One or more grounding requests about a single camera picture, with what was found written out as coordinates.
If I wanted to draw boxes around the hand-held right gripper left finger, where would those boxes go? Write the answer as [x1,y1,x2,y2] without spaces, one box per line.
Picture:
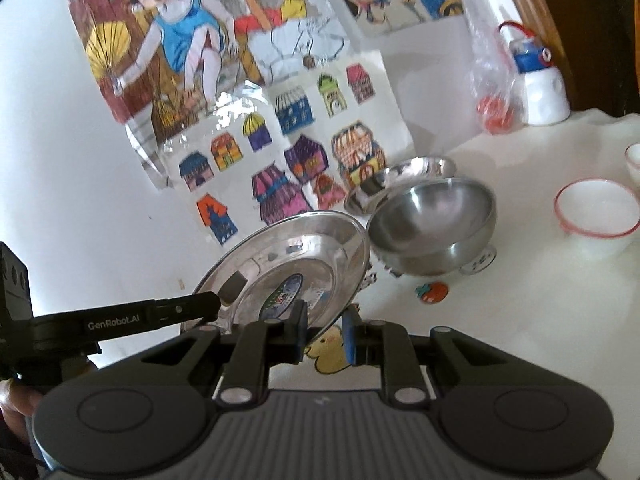
[140,300,311,407]

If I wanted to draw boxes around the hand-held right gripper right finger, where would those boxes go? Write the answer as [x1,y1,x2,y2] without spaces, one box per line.
[342,305,506,407]

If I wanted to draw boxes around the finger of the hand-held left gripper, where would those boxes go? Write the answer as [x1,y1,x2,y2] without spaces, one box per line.
[150,272,247,327]

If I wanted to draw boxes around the steel plate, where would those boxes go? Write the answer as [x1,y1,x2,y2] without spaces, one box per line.
[179,209,372,347]

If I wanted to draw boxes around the shallow steel bowl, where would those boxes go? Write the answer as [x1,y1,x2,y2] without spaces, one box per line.
[344,156,459,216]

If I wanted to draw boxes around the white bowl red rim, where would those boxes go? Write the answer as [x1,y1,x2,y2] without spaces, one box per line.
[553,178,640,262]
[624,143,640,187]

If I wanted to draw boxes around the person's left hand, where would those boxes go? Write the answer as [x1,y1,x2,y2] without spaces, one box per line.
[0,379,45,418]

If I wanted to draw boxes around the white printed tablecloth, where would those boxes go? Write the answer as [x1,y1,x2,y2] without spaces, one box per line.
[95,107,640,411]

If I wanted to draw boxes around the coloured houses drawing poster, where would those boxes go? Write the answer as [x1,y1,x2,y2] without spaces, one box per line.
[159,49,417,247]

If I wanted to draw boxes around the coloured children drawing poster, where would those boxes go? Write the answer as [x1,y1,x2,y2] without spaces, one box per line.
[54,0,351,192]

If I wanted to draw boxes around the clear plastic bag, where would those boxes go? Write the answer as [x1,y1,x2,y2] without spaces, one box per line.
[464,4,529,135]

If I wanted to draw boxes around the white water bottle blue lid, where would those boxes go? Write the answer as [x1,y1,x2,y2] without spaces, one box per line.
[499,20,572,127]

